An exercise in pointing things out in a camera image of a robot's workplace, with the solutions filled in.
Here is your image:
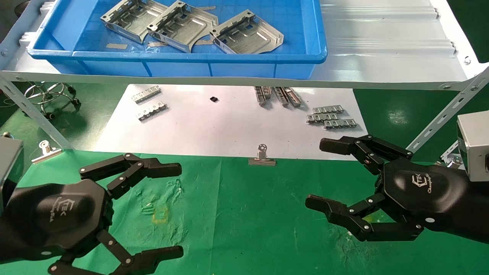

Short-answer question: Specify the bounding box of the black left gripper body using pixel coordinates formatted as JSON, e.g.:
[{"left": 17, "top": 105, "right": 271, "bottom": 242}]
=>
[{"left": 13, "top": 179, "right": 114, "bottom": 263}]

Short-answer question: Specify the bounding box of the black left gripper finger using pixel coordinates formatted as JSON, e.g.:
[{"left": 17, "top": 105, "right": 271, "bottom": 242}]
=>
[
  {"left": 48, "top": 229, "right": 184, "bottom": 275},
  {"left": 79, "top": 154, "right": 182, "bottom": 200}
]

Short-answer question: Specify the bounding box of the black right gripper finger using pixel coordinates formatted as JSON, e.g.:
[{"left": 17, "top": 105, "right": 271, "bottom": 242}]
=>
[
  {"left": 319, "top": 134, "right": 414, "bottom": 175},
  {"left": 305, "top": 193, "right": 424, "bottom": 242}
]

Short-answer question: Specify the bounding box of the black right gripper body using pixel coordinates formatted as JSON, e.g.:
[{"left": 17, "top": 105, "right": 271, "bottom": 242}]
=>
[{"left": 376, "top": 159, "right": 469, "bottom": 233}]

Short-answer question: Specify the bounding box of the silver stamped metal part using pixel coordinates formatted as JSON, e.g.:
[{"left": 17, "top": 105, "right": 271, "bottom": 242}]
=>
[
  {"left": 210, "top": 10, "right": 284, "bottom": 54},
  {"left": 147, "top": 1, "right": 219, "bottom": 53},
  {"left": 100, "top": 0, "right": 169, "bottom": 44}
]

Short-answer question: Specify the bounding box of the small notched metal strip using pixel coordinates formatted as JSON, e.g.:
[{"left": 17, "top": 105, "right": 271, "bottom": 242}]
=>
[
  {"left": 306, "top": 113, "right": 339, "bottom": 124},
  {"left": 313, "top": 106, "right": 344, "bottom": 115},
  {"left": 324, "top": 119, "right": 357, "bottom": 129},
  {"left": 132, "top": 86, "right": 161, "bottom": 104},
  {"left": 137, "top": 101, "right": 168, "bottom": 121}
]

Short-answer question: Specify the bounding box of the silver binder clip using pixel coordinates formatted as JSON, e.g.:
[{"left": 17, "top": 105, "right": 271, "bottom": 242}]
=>
[
  {"left": 248, "top": 144, "right": 276, "bottom": 166},
  {"left": 31, "top": 141, "right": 63, "bottom": 165}
]

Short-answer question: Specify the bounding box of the perforated white rack strut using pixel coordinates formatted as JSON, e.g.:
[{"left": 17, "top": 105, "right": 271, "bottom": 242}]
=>
[
  {"left": 0, "top": 74, "right": 75, "bottom": 150},
  {"left": 406, "top": 69, "right": 489, "bottom": 153}
]

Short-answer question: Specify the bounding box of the white paper sheet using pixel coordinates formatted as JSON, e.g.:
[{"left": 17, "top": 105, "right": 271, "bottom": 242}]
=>
[{"left": 93, "top": 84, "right": 374, "bottom": 161}]

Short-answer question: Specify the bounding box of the green table cloth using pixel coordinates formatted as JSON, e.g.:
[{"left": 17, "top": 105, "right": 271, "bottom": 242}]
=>
[{"left": 0, "top": 150, "right": 489, "bottom": 275}]

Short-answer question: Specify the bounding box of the white metal rack shelf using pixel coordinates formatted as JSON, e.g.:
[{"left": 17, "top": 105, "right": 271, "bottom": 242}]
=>
[{"left": 0, "top": 0, "right": 489, "bottom": 91}]

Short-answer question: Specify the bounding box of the chrome stool base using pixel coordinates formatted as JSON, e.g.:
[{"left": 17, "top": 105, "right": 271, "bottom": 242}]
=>
[{"left": 24, "top": 81, "right": 81, "bottom": 120}]

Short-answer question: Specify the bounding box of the blue plastic bin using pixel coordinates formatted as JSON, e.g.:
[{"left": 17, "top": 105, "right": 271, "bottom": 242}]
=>
[{"left": 28, "top": 0, "right": 328, "bottom": 79}]

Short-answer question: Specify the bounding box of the black round object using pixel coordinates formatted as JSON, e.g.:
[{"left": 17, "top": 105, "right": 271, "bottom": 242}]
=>
[{"left": 13, "top": 0, "right": 32, "bottom": 18}]

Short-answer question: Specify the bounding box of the steel corner bracket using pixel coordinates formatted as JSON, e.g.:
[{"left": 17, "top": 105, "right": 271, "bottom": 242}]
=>
[{"left": 439, "top": 141, "right": 465, "bottom": 168}]

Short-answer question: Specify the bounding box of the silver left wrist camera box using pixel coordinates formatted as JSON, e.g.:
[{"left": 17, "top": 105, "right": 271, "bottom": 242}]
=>
[{"left": 0, "top": 132, "right": 24, "bottom": 214}]

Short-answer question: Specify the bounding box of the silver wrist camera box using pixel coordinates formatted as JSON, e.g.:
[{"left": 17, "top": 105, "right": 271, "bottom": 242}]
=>
[
  {"left": 457, "top": 111, "right": 489, "bottom": 182},
  {"left": 0, "top": 132, "right": 24, "bottom": 214}
]

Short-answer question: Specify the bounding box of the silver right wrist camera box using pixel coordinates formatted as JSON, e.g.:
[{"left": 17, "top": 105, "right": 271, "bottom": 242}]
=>
[{"left": 457, "top": 111, "right": 489, "bottom": 182}]

